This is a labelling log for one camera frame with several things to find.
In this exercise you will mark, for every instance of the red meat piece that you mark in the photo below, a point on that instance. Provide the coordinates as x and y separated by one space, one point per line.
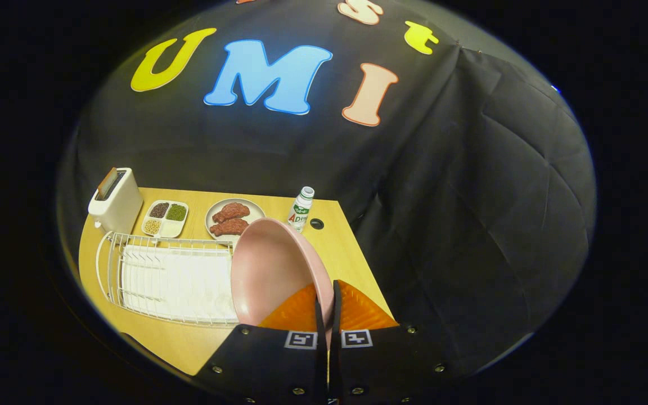
232 211
229 227

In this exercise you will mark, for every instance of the pink plate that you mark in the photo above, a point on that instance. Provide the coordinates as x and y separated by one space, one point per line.
273 264

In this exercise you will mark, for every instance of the toast slice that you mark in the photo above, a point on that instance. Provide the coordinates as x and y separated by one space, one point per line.
107 181

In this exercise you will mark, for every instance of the dark beans pile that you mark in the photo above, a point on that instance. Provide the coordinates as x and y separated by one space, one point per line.
159 210

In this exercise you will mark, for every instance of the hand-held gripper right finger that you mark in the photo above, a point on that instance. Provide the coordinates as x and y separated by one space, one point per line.
386 360

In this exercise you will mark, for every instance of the green beans pile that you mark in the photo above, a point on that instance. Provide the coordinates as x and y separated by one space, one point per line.
176 212

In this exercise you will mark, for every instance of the white toaster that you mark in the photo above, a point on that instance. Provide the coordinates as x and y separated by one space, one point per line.
121 211

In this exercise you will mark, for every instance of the yellow beans pile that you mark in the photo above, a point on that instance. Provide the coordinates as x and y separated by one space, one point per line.
152 226

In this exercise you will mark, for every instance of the white divided dish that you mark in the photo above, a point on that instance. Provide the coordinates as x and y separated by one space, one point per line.
172 229

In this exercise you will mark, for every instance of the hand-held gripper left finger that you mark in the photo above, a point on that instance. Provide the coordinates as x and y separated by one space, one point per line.
268 360

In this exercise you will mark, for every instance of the black backdrop cloth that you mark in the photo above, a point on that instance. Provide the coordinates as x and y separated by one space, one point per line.
470 197

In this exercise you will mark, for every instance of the beige plate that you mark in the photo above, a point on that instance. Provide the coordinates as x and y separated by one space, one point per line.
255 212

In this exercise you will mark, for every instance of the white green drink bottle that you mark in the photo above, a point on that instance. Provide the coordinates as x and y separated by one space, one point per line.
300 211

